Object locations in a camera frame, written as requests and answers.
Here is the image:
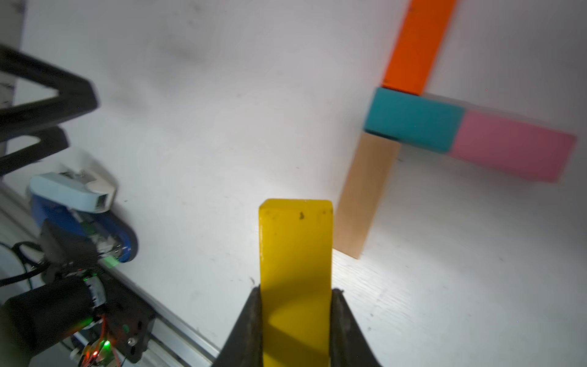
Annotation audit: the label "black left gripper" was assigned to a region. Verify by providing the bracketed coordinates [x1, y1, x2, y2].
[1, 45, 99, 176]

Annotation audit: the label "small teal wooden block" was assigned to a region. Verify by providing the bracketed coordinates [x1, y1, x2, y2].
[364, 88, 466, 153]

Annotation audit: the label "yellow wooden block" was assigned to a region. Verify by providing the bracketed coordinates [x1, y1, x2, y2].
[258, 199, 333, 366]

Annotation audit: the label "orange wooden block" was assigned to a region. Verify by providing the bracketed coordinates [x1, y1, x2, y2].
[382, 0, 457, 96]

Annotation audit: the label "pink wooden block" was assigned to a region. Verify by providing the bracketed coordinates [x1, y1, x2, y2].
[449, 111, 576, 183]

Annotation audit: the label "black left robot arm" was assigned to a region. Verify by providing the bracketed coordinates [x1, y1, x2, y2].
[1, 46, 98, 366]

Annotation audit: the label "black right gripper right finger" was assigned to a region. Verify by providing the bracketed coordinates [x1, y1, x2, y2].
[330, 288, 381, 367]

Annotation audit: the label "natural wood block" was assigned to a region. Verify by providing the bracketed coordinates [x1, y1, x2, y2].
[333, 132, 401, 258]

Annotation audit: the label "blue stapler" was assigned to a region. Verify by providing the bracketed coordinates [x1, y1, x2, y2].
[31, 195, 139, 269]

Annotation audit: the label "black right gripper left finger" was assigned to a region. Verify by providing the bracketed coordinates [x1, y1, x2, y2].
[212, 287, 263, 367]

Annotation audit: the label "aluminium mounting rail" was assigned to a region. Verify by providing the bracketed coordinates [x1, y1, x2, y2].
[1, 183, 220, 366]

